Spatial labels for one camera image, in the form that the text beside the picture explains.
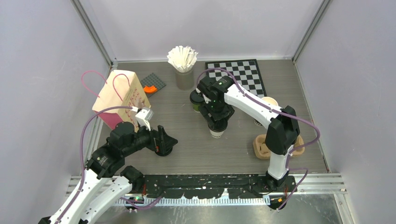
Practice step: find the stack of black lids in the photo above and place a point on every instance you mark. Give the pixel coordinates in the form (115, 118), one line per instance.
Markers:
(164, 152)

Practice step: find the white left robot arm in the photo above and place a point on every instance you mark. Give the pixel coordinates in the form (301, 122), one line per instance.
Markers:
(85, 204)

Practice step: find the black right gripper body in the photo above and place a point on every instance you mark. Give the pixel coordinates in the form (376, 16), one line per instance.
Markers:
(218, 110)

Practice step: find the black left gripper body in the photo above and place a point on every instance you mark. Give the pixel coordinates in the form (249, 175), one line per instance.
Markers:
(144, 137)

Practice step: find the white paper cup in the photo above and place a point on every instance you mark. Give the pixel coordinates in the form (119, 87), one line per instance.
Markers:
(216, 134)

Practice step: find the black white chessboard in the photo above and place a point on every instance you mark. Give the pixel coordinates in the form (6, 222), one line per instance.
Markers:
(246, 72)

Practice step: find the aluminium frame rail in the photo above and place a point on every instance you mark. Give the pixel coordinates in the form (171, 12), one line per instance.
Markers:
(311, 184)

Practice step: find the black coffee cup lid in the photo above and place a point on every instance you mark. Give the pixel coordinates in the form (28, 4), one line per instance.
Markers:
(195, 98)

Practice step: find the grey lego baseplate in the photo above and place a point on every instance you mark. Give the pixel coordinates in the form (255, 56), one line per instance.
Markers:
(153, 79)

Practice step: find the stack of paper cups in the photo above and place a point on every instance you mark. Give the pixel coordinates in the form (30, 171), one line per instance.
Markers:
(269, 100)

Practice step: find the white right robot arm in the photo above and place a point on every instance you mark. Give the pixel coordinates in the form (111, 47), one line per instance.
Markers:
(280, 123)

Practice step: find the paper gift bag pink handles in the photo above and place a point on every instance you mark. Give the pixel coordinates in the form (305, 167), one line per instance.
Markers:
(121, 88)

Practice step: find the green paper cup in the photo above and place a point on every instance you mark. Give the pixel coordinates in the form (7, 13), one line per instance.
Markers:
(196, 107)

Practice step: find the orange plastic piece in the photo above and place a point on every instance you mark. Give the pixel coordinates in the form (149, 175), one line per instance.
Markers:
(150, 89)

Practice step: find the brown pulp cup carrier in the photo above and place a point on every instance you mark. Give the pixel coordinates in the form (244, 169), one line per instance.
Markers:
(262, 151)

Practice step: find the white wrapped straws bundle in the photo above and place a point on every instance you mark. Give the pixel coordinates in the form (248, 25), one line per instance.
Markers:
(182, 58)

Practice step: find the grey straw holder cup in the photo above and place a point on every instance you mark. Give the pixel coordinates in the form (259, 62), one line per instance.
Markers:
(184, 81)

